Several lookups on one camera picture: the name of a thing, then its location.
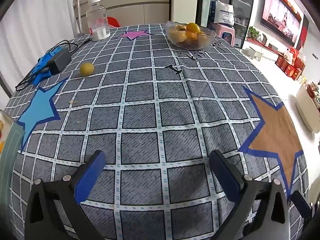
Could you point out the grey checked star tablecloth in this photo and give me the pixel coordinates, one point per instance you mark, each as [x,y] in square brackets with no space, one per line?
[150,120]

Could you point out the wall television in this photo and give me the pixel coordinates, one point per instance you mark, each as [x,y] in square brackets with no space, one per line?
[280,17]

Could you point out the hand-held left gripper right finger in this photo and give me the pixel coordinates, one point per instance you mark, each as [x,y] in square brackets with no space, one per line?
[225,177]

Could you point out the clear plastic bottle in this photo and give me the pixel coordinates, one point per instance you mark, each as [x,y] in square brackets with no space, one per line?
[97,17]

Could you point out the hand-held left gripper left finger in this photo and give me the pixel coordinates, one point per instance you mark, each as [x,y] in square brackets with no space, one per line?
[91,177]

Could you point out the white counter cabinet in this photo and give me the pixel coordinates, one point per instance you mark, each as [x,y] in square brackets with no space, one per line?
[140,7]

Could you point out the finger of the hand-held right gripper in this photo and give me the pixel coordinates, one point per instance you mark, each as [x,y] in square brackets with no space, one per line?
[302,203]

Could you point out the round orange with stem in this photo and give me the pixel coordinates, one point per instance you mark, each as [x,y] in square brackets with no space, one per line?
[193,28]

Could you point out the white shallow tray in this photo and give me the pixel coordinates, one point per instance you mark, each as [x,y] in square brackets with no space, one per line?
[12,140]

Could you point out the small white bench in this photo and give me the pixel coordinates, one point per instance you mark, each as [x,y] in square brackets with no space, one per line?
[252,52]

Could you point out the white curtain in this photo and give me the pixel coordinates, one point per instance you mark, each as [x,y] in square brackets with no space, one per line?
[37,30]

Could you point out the clear glass bowl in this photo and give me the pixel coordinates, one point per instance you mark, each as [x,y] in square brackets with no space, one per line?
[200,44]

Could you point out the small yellow-green citrus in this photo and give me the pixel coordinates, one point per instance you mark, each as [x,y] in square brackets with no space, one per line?
[86,69]

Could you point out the stack of red gift boxes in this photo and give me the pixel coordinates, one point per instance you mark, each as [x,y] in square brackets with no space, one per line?
[290,66]

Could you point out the small potted plant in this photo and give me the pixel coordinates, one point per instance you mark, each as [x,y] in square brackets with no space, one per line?
[253,32]

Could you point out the red plastic stool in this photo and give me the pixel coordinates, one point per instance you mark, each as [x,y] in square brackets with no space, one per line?
[113,21]

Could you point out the heap of golden berries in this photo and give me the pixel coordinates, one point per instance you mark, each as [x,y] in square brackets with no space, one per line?
[181,37]

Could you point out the white shopping bag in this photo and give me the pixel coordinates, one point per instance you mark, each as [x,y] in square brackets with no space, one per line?
[223,12]

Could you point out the glass door display cabinet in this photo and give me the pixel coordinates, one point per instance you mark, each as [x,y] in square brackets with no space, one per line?
[240,0]

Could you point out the white pole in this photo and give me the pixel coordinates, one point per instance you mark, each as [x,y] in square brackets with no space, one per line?
[79,10]

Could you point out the pink plastic stool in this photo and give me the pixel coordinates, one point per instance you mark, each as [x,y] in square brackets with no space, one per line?
[220,28]

